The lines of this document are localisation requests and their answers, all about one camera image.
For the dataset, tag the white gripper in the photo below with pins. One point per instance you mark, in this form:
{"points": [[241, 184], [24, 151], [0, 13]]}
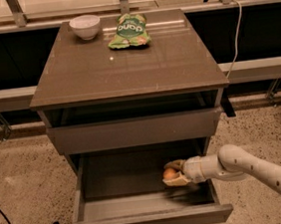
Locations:
{"points": [[193, 169]]}

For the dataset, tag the orange fruit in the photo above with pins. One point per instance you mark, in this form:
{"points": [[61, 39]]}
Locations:
{"points": [[169, 173]]}

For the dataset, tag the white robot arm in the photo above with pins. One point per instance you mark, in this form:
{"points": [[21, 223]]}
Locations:
{"points": [[230, 163]]}

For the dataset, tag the grey top drawer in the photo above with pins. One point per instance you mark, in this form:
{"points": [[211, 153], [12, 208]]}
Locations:
{"points": [[135, 131]]}

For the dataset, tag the open grey middle drawer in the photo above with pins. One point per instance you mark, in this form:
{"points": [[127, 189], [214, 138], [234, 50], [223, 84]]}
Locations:
{"points": [[124, 186]]}

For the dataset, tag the grey drawer cabinet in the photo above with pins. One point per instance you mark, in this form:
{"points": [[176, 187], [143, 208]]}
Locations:
{"points": [[87, 82]]}

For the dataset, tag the green snack bag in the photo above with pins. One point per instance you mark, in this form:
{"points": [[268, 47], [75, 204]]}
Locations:
{"points": [[130, 32]]}

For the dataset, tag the white ceramic bowl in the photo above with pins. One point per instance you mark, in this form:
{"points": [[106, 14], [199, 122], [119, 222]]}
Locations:
{"points": [[85, 26]]}

